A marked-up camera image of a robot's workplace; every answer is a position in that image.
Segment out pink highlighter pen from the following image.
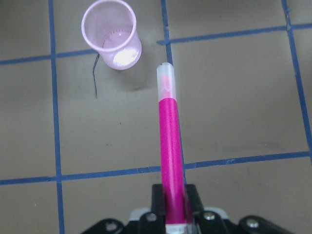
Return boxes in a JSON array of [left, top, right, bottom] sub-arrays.
[[156, 62, 186, 234]]

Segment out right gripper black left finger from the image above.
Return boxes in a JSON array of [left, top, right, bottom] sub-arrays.
[[137, 184, 166, 234]]

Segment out pink mesh pen cup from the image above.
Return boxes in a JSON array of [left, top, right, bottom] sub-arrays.
[[81, 0, 142, 70]]

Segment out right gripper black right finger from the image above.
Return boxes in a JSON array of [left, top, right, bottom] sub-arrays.
[[185, 184, 237, 234]]

